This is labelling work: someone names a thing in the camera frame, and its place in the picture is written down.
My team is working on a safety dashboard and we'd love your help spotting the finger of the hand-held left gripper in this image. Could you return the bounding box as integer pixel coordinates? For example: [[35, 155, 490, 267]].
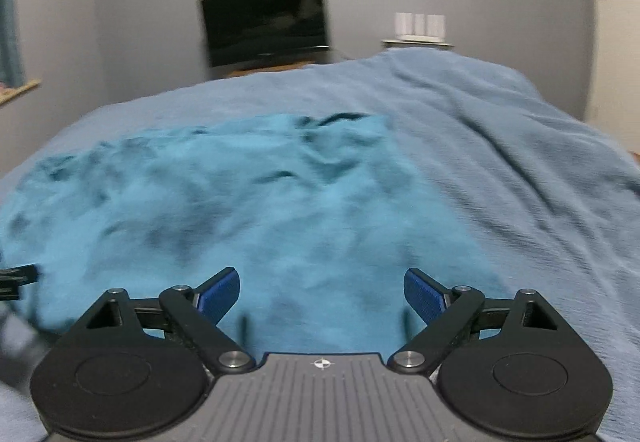
[[0, 263, 40, 301]]

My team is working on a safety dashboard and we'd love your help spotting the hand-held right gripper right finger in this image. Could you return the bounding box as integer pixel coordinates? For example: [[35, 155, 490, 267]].
[[387, 267, 582, 376]]

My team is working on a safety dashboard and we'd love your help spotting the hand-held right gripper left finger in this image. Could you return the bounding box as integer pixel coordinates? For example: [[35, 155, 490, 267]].
[[62, 266, 257, 376]]

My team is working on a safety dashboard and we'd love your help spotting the teal hoodie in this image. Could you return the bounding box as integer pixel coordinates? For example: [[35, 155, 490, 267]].
[[0, 111, 507, 359]]

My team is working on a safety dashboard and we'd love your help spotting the blue-grey fleece blanket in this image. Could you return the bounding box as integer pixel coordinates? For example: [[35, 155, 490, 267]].
[[0, 46, 640, 442]]

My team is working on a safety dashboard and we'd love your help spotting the wooden windowsill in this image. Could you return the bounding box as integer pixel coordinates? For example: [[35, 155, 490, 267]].
[[0, 79, 42, 108]]

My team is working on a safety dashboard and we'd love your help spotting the wooden television stand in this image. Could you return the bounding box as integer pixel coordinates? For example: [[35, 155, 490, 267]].
[[224, 59, 322, 78]]

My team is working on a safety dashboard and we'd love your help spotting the blue curtain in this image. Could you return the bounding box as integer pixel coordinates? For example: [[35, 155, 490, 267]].
[[0, 0, 26, 89]]

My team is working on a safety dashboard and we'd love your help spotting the white router with antennas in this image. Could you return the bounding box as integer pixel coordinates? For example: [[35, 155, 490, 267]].
[[394, 12, 448, 42]]

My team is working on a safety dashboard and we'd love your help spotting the black television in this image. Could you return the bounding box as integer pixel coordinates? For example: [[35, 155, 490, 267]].
[[199, 0, 334, 69]]

